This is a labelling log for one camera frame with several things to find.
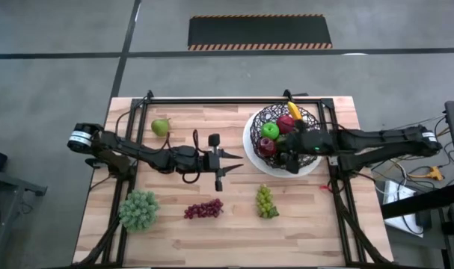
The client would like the looped black left wrist cable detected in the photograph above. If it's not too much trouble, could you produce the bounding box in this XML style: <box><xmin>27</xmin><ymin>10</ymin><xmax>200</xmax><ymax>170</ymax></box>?
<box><xmin>181</xmin><ymin>129</ymin><xmax>203</xmax><ymax>185</ymax></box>

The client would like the green artificial plant ball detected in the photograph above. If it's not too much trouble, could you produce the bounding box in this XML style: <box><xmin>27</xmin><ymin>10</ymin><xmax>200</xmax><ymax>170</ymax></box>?
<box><xmin>118</xmin><ymin>189</ymin><xmax>161</xmax><ymax>233</ymax></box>

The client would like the white paper sheet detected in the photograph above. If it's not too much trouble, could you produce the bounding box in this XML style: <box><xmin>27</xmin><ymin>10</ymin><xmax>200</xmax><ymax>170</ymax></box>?
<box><xmin>382</xmin><ymin>179</ymin><xmax>425</xmax><ymax>238</ymax></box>

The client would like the green apple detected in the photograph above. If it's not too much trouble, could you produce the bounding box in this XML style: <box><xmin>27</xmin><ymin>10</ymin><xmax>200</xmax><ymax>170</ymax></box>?
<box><xmin>260</xmin><ymin>121</ymin><xmax>280</xmax><ymax>141</ymax></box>

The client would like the red grape bunch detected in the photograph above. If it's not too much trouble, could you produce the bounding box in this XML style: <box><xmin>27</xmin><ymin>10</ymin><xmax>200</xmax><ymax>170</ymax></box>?
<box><xmin>183</xmin><ymin>198</ymin><xmax>224</xmax><ymax>220</ymax></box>

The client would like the long black left arm cable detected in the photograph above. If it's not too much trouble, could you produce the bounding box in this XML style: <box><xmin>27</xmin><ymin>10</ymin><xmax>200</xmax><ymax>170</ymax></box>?
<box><xmin>114</xmin><ymin>109</ymin><xmax>134</xmax><ymax>135</ymax></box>

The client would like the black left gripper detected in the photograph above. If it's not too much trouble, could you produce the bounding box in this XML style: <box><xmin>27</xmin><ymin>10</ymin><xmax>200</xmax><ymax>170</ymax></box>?
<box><xmin>201</xmin><ymin>133</ymin><xmax>245</xmax><ymax>193</ymax></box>

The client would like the dark red apple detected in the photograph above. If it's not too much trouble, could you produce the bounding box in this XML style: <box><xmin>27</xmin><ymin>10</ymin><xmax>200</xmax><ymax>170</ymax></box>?
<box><xmin>257</xmin><ymin>136</ymin><xmax>277</xmax><ymax>158</ymax></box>

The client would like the black hazard-striped floor mat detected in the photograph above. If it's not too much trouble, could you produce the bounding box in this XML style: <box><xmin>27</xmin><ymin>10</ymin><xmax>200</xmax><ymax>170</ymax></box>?
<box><xmin>188</xmin><ymin>13</ymin><xmax>334</xmax><ymax>52</ymax></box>

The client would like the black wire basket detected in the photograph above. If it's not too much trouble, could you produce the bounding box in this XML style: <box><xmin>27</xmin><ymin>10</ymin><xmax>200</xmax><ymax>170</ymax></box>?
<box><xmin>249</xmin><ymin>102</ymin><xmax>323</xmax><ymax>169</ymax></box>

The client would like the yellow cable connector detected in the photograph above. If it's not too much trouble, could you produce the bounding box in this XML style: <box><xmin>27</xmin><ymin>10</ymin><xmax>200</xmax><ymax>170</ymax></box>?
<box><xmin>408</xmin><ymin>166</ymin><xmax>445</xmax><ymax>182</ymax></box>

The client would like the dark grey side table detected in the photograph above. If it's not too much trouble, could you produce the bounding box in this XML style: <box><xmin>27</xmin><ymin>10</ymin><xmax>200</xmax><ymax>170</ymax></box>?
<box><xmin>0</xmin><ymin>166</ymin><xmax>48</xmax><ymax>269</ymax></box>

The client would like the green pear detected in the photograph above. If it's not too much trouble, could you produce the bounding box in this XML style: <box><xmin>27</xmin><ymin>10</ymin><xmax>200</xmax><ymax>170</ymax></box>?
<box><xmin>150</xmin><ymin>117</ymin><xmax>171</xmax><ymax>137</ymax></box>

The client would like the green grape bunch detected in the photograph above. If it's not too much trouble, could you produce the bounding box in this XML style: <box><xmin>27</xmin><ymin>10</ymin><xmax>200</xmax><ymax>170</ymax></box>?
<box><xmin>255</xmin><ymin>183</ymin><xmax>280</xmax><ymax>220</ymax></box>

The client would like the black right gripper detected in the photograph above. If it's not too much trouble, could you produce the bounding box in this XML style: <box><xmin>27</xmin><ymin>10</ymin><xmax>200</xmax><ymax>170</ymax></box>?
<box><xmin>284</xmin><ymin>120</ymin><xmax>337</xmax><ymax>176</ymax></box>

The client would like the black aluminium table frame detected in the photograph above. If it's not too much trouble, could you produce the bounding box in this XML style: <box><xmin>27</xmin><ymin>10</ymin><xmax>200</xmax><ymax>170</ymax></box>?
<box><xmin>75</xmin><ymin>89</ymin><xmax>394</xmax><ymax>268</ymax></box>

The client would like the yellow banana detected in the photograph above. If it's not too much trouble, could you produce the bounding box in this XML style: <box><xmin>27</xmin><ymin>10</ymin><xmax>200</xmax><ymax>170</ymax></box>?
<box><xmin>286</xmin><ymin>101</ymin><xmax>304</xmax><ymax>121</ymax></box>

